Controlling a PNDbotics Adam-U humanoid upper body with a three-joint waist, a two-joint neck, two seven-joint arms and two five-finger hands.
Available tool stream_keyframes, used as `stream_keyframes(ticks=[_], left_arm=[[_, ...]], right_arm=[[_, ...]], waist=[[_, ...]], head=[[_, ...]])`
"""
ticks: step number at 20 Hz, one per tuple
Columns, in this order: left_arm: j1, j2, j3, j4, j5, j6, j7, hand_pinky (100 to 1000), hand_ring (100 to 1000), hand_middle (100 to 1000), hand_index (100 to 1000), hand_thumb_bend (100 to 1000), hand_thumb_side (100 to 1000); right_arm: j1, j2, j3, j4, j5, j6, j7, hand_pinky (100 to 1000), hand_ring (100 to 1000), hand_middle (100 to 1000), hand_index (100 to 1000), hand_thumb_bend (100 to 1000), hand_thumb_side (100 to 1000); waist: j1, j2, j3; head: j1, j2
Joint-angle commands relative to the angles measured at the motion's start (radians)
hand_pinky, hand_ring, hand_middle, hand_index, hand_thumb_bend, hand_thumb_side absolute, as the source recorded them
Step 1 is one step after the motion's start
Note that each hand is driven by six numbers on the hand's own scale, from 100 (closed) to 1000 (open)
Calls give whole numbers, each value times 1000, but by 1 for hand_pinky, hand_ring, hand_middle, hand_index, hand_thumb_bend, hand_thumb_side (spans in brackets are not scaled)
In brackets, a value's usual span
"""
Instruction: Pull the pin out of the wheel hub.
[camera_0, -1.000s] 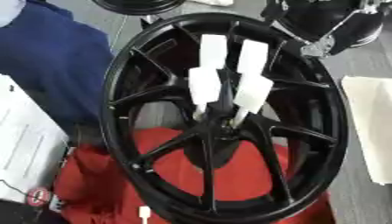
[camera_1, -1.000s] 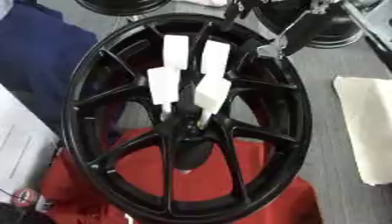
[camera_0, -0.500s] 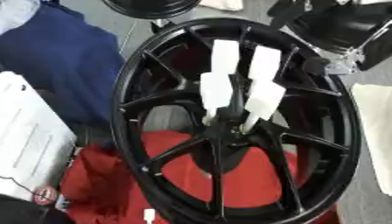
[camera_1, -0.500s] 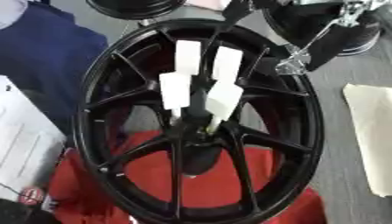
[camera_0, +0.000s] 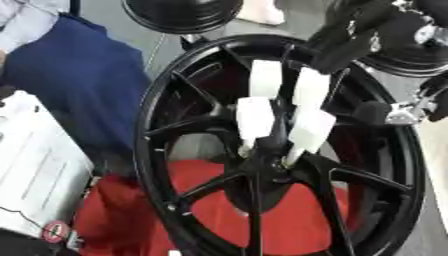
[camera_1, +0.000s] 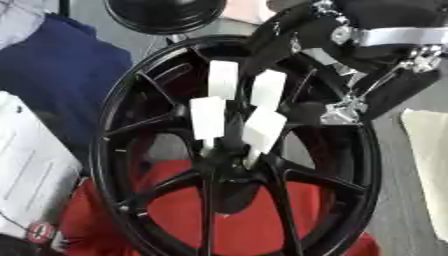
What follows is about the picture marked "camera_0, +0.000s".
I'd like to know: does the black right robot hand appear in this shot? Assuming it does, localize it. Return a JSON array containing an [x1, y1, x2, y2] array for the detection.
[[304, 0, 448, 126]]

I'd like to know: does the pale flat panel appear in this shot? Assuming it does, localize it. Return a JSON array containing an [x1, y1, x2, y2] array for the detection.
[[414, 116, 448, 234]]

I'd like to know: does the person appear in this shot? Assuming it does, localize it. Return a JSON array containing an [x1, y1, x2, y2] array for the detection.
[[0, 0, 154, 176]]

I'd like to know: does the white plastic crate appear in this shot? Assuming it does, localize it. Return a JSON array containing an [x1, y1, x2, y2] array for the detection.
[[0, 89, 97, 240]]

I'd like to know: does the black spoked wheel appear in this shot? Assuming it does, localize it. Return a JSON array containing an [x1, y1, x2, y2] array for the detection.
[[131, 33, 429, 256]]

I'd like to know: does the white rounded object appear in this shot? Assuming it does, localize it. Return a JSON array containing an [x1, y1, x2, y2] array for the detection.
[[234, 0, 287, 26]]

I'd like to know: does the red round button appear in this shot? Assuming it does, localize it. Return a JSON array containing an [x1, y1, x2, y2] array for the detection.
[[38, 219, 76, 245]]

